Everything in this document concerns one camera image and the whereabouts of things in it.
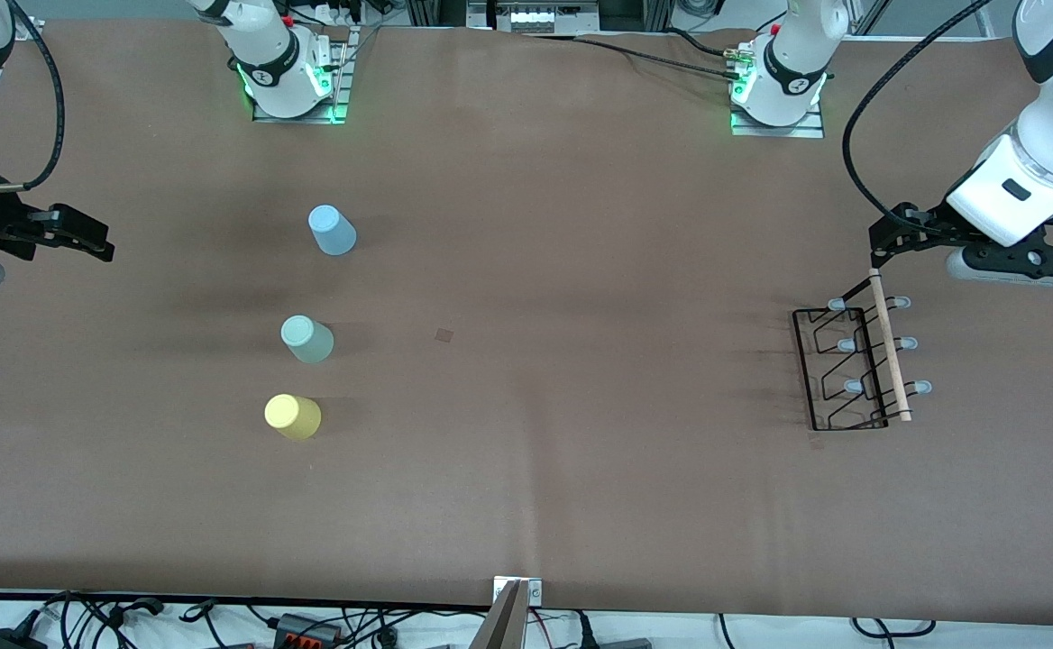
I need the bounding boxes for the black wire cup holder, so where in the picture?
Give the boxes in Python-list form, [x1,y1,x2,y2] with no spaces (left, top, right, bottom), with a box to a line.
[792,269,933,433]

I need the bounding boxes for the pale green plastic cup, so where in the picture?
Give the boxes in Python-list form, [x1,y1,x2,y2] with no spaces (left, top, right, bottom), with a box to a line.
[280,315,335,365]

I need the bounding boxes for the light blue plastic cup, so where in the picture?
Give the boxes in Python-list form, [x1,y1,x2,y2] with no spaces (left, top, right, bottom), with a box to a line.
[307,205,358,258]

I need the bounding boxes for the yellow plastic cup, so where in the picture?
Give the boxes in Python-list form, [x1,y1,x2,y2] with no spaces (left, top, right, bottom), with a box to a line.
[264,394,323,442]

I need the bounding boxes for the brown paper table cover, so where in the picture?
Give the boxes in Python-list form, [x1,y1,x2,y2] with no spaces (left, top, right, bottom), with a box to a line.
[0,18,1053,625]

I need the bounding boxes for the white power strip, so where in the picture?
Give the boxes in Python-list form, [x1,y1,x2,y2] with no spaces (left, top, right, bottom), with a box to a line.
[310,0,372,28]

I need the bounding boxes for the grey electronics box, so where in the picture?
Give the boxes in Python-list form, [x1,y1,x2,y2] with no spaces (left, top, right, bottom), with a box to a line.
[488,0,583,35]

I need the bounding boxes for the black box orange connectors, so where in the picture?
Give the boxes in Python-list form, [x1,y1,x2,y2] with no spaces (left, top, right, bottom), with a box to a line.
[272,613,343,646]

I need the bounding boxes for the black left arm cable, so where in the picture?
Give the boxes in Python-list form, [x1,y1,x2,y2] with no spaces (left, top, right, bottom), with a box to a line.
[841,0,996,237]

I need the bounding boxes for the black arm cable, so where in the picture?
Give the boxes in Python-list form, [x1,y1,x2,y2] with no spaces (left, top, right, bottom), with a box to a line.
[5,0,67,192]
[841,0,996,237]

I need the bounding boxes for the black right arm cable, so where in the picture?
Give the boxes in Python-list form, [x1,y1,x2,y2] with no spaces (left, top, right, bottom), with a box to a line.
[5,0,67,192]

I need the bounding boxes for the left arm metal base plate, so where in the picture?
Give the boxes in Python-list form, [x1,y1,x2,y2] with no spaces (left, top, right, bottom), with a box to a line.
[729,86,826,140]

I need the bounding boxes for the short black table cable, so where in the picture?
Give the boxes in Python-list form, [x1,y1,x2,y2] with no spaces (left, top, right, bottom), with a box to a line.
[666,25,746,60]

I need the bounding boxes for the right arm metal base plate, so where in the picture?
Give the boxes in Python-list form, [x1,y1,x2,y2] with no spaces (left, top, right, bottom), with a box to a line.
[251,25,362,125]

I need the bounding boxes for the long black table cable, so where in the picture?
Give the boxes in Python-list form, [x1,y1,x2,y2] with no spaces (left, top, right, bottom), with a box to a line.
[526,32,742,84]

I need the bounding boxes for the looped black floor cable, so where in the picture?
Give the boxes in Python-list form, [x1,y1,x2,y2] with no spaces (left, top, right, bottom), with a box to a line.
[851,617,939,639]

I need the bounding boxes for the aluminium profile post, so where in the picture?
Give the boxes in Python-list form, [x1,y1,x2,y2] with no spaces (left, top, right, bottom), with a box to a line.
[470,577,545,649]

